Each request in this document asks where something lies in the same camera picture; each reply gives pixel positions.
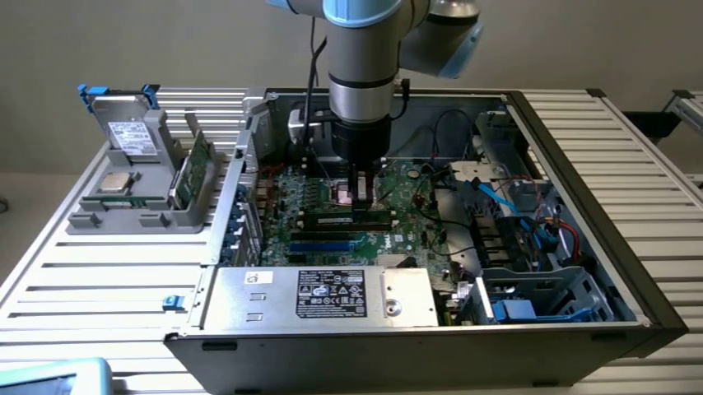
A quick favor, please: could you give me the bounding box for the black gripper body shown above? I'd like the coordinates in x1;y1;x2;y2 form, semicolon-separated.
330;118;392;166

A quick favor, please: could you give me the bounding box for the RAM stick with white label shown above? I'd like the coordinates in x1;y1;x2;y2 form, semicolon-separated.
304;208;394;226

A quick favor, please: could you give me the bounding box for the black RAM slot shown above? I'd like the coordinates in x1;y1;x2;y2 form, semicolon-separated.
301;223;394;232

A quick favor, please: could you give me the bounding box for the green RAM stick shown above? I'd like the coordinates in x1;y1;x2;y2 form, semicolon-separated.
81;195;166;208

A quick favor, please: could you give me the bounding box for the CPU socket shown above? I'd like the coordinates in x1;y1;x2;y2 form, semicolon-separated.
326;180;386;209

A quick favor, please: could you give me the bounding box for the green motherboard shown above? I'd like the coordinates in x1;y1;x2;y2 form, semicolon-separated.
256;159;460;291

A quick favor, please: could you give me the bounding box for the black expansion slot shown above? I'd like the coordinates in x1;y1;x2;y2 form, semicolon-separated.
289;230;358;243

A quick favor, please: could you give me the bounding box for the blue expansion slot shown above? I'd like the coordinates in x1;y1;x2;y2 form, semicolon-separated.
289;241;353;253

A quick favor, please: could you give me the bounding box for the silver chipset heatsink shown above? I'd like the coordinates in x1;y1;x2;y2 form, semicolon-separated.
377;253;414;271

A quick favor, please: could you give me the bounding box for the grey drive cage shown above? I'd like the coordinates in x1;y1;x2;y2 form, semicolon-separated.
469;109;545;183

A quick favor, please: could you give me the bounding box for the green graphics card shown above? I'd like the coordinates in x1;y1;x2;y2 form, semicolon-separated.
168;130;214;209

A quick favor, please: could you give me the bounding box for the silver power supply unit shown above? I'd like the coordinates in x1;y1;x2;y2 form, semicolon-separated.
201;266;440;330

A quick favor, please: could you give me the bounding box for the grey parts rack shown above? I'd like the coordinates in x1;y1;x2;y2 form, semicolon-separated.
65;107;234;236

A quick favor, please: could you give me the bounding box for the grey disk bay cage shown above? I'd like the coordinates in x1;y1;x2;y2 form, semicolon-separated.
473;266;619;327

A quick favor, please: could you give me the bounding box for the silver hard disk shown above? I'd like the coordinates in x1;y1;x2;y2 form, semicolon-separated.
89;95;166;158

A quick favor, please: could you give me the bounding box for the open black PC case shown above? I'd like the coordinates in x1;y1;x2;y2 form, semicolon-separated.
164;86;689;395

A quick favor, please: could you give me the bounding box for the silver CPU chip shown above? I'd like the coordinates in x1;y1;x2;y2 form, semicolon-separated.
96;171;144;195

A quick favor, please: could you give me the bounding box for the metal slat side table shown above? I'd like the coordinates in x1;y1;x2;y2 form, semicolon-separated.
664;89;703;125

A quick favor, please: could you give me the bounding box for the teal device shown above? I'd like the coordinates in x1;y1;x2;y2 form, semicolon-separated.
0;356;114;395

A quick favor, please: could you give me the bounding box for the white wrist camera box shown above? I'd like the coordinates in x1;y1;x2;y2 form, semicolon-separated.
286;108;330;146

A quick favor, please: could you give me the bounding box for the thin black looped wire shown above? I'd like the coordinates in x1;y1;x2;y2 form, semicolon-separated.
429;108;474;166

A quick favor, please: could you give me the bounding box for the short black cable with plug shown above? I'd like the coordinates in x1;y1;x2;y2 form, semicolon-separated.
394;77;412;121

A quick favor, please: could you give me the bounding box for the thick black wire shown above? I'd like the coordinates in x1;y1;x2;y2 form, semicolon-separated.
414;193;485;258

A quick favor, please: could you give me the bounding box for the long black arm cable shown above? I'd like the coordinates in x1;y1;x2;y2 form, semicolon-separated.
301;16;330;160

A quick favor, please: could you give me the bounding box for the blue disk wire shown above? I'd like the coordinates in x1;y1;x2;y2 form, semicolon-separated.
464;179;522;217

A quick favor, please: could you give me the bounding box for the red disk wire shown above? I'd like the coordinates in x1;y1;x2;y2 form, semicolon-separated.
556;221;583;262

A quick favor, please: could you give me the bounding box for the blue disk bay bracket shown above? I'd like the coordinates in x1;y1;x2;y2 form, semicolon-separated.
489;299;538;323

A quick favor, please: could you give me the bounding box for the blue disk carrier bracket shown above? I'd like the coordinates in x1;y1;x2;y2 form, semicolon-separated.
76;83;161;110

